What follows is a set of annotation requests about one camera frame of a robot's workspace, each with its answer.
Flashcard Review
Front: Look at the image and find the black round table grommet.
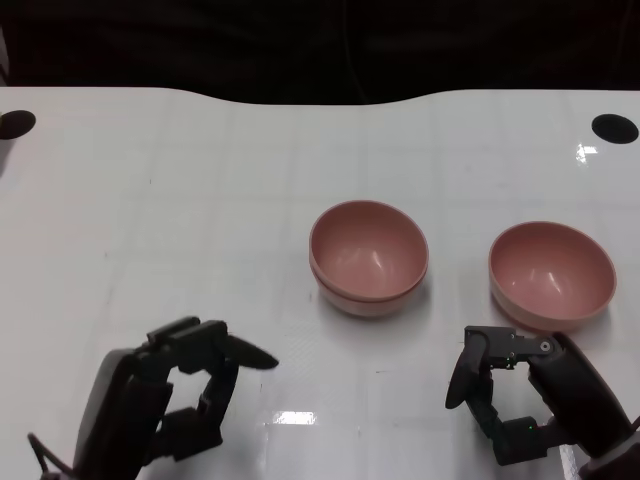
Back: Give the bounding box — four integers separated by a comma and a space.
590, 113, 640, 145
0, 110, 37, 140

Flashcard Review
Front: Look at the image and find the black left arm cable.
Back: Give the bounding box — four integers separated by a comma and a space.
27, 432, 76, 480

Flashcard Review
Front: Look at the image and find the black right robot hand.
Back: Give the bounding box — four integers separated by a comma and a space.
444, 327, 636, 466

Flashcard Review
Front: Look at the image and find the black backdrop cloth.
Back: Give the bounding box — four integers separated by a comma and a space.
0, 0, 640, 106

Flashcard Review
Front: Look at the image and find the pink plastic bowl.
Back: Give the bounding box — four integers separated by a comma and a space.
488, 221, 618, 335
312, 269, 426, 320
308, 199, 430, 301

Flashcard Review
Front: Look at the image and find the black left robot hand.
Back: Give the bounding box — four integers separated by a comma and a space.
74, 316, 280, 480

